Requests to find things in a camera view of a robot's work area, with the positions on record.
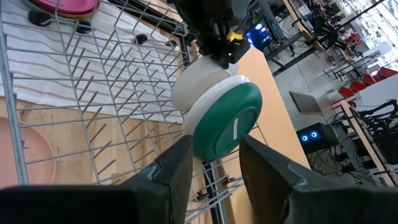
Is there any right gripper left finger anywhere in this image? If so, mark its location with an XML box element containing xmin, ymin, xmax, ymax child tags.
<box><xmin>0</xmin><ymin>135</ymin><xmax>193</xmax><ymax>224</ymax></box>

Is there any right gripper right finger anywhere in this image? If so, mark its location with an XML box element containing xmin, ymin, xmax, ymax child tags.
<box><xmin>239</xmin><ymin>134</ymin><xmax>398</xmax><ymax>224</ymax></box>

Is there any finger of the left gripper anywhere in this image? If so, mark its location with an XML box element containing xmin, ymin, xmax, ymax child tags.
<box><xmin>219</xmin><ymin>40</ymin><xmax>252</xmax><ymax>70</ymax></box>

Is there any white plate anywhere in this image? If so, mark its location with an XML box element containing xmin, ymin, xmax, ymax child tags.
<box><xmin>183</xmin><ymin>74</ymin><xmax>250</xmax><ymax>135</ymax></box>

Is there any dark green plate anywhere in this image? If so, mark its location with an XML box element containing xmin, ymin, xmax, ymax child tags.
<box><xmin>192</xmin><ymin>82</ymin><xmax>264</xmax><ymax>163</ymax></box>

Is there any peach plate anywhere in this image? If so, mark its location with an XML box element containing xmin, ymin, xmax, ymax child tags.
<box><xmin>0</xmin><ymin>116</ymin><xmax>57</xmax><ymax>188</ymax></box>

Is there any brown plate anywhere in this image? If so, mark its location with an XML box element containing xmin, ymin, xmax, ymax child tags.
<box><xmin>26</xmin><ymin>0</ymin><xmax>100</xmax><ymax>21</ymax></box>

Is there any yellow tag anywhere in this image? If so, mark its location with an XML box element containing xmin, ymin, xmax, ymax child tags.
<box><xmin>226</xmin><ymin>30</ymin><xmax>244</xmax><ymax>42</ymax></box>

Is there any computer with blue lights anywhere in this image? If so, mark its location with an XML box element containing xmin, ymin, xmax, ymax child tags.
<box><xmin>296</xmin><ymin>122</ymin><xmax>340</xmax><ymax>156</ymax></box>
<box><xmin>245</xmin><ymin>18</ymin><xmax>275</xmax><ymax>52</ymax></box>

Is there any wooden table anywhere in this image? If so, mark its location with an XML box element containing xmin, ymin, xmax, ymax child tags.
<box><xmin>340</xmin><ymin>99</ymin><xmax>398</xmax><ymax>187</ymax></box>
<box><xmin>264</xmin><ymin>0</ymin><xmax>326</xmax><ymax>77</ymax></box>

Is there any dark floor mat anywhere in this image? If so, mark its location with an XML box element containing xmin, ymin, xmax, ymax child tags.
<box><xmin>289</xmin><ymin>90</ymin><xmax>323</xmax><ymax>115</ymax></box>

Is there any red chair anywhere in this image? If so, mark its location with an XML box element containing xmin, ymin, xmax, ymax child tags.
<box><xmin>377</xmin><ymin>67</ymin><xmax>398</xmax><ymax>80</ymax></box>
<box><xmin>338</xmin><ymin>86</ymin><xmax>357</xmax><ymax>99</ymax></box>
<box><xmin>349</xmin><ymin>80</ymin><xmax>369</xmax><ymax>93</ymax></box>
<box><xmin>362</xmin><ymin>73</ymin><xmax>382</xmax><ymax>86</ymax></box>

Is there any white striped dish towel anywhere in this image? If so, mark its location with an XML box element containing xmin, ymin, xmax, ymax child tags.
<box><xmin>0</xmin><ymin>0</ymin><xmax>187</xmax><ymax>124</ymax></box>

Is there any black aluminium table frame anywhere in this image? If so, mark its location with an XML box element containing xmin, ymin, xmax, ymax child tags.
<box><xmin>108</xmin><ymin>0</ymin><xmax>226</xmax><ymax>224</ymax></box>

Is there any grey wire dish rack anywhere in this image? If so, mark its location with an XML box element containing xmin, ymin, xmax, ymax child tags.
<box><xmin>0</xmin><ymin>0</ymin><xmax>268</xmax><ymax>224</ymax></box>

